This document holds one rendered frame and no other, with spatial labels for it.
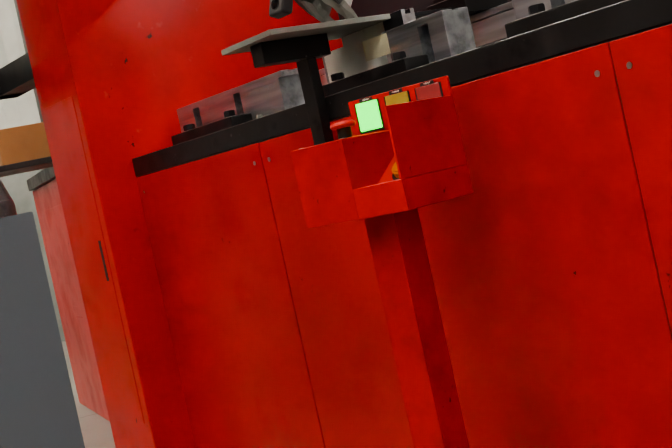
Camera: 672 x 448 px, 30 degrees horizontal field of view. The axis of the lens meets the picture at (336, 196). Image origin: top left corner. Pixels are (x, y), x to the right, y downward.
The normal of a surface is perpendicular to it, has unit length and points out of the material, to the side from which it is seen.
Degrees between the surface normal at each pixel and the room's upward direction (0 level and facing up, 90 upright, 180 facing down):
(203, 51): 90
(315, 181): 90
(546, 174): 90
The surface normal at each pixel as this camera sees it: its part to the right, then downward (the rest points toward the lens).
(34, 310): 0.34, -0.06
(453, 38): 0.54, -0.11
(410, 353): -0.65, 0.15
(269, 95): -0.81, 0.18
